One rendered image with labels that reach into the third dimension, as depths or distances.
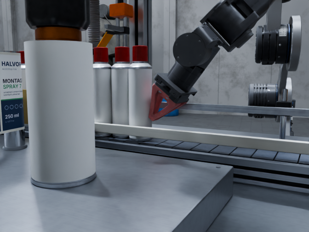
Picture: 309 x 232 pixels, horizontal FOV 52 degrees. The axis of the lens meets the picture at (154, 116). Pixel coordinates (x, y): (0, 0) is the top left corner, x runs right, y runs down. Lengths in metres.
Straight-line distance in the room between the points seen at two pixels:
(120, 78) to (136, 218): 0.42
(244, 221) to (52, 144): 0.27
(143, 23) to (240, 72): 7.09
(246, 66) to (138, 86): 7.25
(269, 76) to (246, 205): 7.42
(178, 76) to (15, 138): 0.34
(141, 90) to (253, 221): 0.35
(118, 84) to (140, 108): 0.08
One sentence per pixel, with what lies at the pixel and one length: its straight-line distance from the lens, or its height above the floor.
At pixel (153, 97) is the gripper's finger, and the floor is 0.98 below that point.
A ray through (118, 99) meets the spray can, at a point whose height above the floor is 0.97.
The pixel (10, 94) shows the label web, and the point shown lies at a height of 0.99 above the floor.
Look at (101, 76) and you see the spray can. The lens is 0.73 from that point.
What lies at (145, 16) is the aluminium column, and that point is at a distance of 0.86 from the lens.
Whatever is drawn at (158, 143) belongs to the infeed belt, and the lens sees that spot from 0.67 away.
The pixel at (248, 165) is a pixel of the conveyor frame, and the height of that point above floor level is 0.87.
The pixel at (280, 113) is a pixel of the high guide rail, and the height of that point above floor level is 0.95.
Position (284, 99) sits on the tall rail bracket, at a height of 0.97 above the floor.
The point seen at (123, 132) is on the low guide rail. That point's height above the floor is 0.90.
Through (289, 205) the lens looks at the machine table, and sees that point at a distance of 0.53.
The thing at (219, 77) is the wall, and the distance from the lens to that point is 7.92.
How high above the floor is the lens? 1.03
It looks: 8 degrees down
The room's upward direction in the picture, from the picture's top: straight up
